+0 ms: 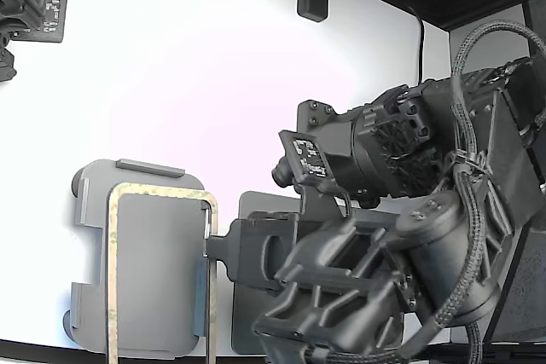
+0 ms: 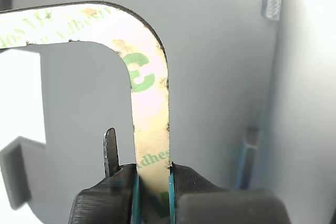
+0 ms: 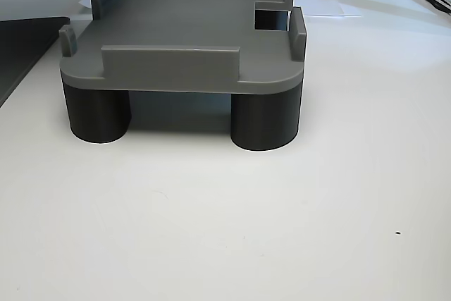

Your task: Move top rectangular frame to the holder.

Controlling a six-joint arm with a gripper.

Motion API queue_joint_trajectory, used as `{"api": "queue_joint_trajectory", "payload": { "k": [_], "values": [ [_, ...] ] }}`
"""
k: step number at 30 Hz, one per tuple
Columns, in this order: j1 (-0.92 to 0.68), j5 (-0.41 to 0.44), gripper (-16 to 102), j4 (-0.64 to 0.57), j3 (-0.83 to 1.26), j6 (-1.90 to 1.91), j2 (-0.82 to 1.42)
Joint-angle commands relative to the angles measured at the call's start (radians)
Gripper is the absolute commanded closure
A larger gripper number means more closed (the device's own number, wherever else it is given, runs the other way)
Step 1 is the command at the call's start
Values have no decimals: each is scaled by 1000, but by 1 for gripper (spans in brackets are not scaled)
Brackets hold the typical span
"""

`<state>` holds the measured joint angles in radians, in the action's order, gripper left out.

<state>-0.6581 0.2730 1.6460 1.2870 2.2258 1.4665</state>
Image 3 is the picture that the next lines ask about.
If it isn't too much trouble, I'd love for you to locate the grey holder platform with legs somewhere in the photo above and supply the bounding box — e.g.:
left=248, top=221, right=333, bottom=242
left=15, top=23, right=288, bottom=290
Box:
left=58, top=0, right=307, bottom=152

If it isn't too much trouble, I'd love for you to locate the flat grey plate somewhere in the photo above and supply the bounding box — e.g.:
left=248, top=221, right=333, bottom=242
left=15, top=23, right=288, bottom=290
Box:
left=0, top=16, right=70, bottom=107

